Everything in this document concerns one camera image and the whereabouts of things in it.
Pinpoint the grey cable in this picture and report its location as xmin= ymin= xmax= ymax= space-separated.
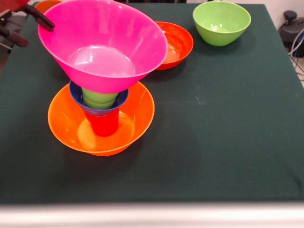
xmin=288 ymin=28 xmax=304 ymax=81

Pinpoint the small blue plastic bowl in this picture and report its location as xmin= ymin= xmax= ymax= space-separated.
xmin=69 ymin=80 xmax=130 ymax=116

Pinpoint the red plastic cup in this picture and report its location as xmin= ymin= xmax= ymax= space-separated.
xmin=84 ymin=109 xmax=119 ymax=137

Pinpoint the green plastic cup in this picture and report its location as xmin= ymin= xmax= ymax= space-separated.
xmin=81 ymin=87 xmax=119 ymax=102
xmin=83 ymin=98 xmax=115 ymax=110

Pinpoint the large pink plastic bowl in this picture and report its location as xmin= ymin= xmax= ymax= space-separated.
xmin=37 ymin=0 xmax=169 ymax=94

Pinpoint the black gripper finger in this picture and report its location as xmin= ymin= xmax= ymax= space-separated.
xmin=0 ymin=28 xmax=29 ymax=48
xmin=22 ymin=3 xmax=56 ymax=33

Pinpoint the orange-red plastic cup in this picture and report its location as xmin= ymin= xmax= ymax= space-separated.
xmin=35 ymin=0 xmax=63 ymax=14

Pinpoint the green plastic bowl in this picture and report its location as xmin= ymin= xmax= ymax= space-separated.
xmin=192 ymin=1 xmax=252 ymax=46

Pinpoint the large orange plastic bowl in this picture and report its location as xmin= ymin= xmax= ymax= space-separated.
xmin=47 ymin=81 xmax=155 ymax=157

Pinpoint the dark green table cloth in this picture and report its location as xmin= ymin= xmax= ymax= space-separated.
xmin=0 ymin=1 xmax=304 ymax=205

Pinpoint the red-orange plastic bowl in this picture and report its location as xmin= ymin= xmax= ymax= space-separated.
xmin=153 ymin=21 xmax=194 ymax=71

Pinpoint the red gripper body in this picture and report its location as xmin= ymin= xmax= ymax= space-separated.
xmin=0 ymin=0 xmax=31 ymax=15

